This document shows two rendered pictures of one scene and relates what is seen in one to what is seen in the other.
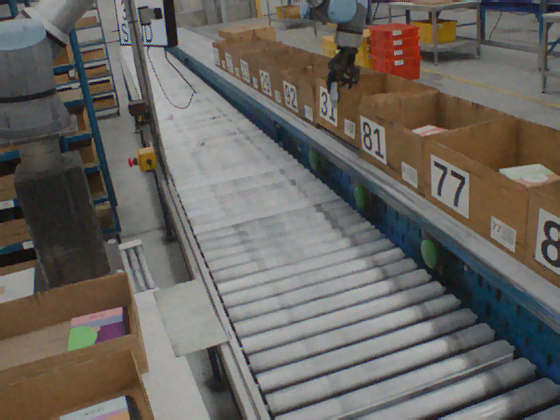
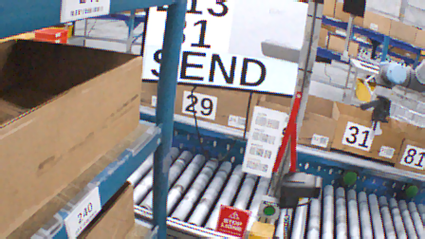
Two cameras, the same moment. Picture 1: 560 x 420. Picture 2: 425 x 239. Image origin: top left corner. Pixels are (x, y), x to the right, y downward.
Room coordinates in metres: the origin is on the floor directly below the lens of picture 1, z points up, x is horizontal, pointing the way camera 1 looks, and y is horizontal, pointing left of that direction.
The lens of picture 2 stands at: (1.96, 1.25, 1.54)
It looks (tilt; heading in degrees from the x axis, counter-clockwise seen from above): 24 degrees down; 298
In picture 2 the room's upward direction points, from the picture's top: 8 degrees clockwise
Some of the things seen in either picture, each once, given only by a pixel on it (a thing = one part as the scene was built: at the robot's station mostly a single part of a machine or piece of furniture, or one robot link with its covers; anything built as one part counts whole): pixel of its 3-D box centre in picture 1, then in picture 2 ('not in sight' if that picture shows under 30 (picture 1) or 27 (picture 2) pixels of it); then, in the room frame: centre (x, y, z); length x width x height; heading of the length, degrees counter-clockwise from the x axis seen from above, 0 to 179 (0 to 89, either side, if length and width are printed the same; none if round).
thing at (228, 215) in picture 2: not in sight; (241, 224); (2.20, 0.49, 0.85); 0.16 x 0.01 x 0.13; 14
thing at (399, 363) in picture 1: (384, 369); not in sight; (0.87, -0.16, 0.72); 0.52 x 0.05 x 0.05; 104
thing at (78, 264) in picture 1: (63, 218); not in sight; (1.43, 0.60, 0.91); 0.26 x 0.26 x 0.33; 18
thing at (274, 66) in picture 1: (298, 78); (221, 98); (2.67, -0.17, 0.96); 0.39 x 0.29 x 0.17; 14
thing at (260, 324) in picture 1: (335, 305); not in sight; (1.12, -0.10, 0.72); 0.52 x 0.05 x 0.05; 104
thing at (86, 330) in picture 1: (98, 336); not in sight; (1.04, 0.44, 0.78); 0.19 x 0.14 x 0.02; 12
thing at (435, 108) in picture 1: (431, 138); (419, 149); (1.53, -0.46, 0.96); 0.39 x 0.29 x 0.17; 14
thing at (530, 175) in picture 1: (534, 191); not in sight; (1.18, -0.61, 0.92); 0.16 x 0.11 x 0.07; 1
